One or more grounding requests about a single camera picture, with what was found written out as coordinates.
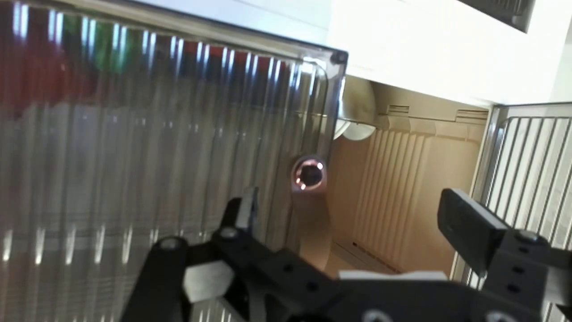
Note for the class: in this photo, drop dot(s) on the smoked ribbed cabinet door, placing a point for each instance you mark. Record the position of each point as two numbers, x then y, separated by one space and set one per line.
150 166
530 161
507 7

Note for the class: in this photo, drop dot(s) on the white stackable cabinet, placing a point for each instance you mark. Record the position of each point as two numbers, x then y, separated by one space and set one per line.
453 23
405 179

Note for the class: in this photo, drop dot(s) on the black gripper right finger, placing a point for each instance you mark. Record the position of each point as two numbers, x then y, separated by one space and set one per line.
477 229

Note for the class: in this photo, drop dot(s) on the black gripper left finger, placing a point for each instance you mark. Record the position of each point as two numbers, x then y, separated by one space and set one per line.
239 268

